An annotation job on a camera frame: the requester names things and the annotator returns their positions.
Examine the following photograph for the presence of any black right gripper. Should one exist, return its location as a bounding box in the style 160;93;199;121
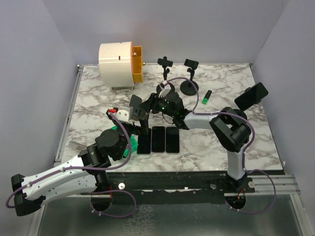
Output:
138;93;175;118

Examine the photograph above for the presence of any silver-edged phone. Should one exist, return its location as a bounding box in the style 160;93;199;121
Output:
137;131;151;154

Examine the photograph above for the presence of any black phone with silver edge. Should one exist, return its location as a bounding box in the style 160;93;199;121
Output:
151;126;165;152

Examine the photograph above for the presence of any purple-edged black phone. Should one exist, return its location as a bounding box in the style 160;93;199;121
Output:
165;127;180;153

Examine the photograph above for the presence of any tall black phone stand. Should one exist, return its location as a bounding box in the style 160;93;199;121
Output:
180;59;199;96

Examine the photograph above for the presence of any black round-base front stand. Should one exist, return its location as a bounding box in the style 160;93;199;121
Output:
156;56;175;93

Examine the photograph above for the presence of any brown round phone stand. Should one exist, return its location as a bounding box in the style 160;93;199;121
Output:
129;94;146;121

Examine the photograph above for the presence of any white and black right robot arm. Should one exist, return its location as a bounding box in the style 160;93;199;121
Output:
139;92;253;192

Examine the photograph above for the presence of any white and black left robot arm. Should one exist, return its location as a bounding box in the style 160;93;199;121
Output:
6;110;149;216

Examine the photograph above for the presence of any green plastic bin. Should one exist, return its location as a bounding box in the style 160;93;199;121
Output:
110;125;139;158

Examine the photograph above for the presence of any green and black marker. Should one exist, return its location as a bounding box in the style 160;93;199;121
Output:
202;90;212;105

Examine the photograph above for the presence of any white cylindrical drum device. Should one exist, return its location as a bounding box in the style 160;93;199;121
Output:
98;41;134;88

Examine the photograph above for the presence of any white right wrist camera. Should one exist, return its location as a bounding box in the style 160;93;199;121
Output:
158;81;174;97

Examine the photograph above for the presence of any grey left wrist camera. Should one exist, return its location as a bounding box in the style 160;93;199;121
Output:
107;106;133;122

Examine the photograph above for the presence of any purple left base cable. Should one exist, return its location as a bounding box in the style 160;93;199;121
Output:
86;187;138;218

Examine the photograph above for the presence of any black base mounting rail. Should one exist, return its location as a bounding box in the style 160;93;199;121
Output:
96;171;255;205

